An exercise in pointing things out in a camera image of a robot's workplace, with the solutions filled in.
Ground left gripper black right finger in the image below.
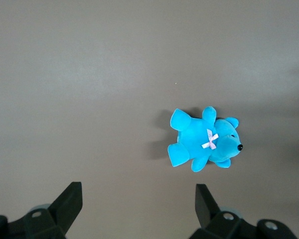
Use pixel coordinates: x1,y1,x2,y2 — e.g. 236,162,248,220
186,184,298,239

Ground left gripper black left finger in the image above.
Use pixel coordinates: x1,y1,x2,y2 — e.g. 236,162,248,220
0,182,83,239

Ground blue teddy bear plush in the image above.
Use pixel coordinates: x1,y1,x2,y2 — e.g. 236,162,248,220
167,106,244,173

